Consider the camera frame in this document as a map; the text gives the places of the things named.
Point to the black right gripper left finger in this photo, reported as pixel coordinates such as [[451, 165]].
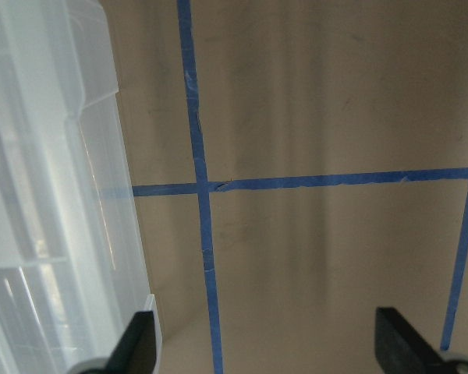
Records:
[[137, 350]]

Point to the clear plastic box lid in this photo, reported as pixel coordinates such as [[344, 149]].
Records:
[[72, 270]]

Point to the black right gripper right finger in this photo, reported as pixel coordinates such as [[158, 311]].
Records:
[[399, 348]]

